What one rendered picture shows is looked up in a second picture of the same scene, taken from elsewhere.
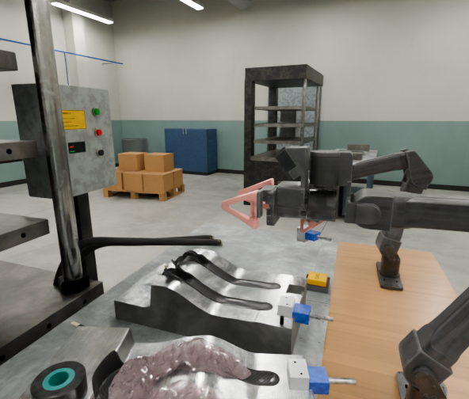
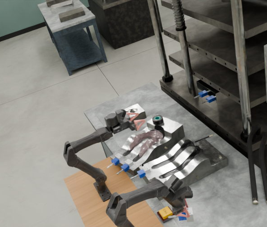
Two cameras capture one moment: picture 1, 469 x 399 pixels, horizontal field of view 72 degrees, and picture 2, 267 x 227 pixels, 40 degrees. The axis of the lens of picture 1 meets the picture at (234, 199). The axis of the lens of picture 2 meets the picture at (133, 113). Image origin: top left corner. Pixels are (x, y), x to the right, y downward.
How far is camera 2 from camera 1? 2.71 m
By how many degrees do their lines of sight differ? 123
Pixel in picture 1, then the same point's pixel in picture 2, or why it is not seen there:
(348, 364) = (126, 189)
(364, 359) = not seen: hidden behind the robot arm
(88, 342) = (172, 125)
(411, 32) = not seen: outside the picture
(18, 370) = (196, 125)
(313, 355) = (138, 183)
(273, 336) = not seen: hidden behind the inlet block
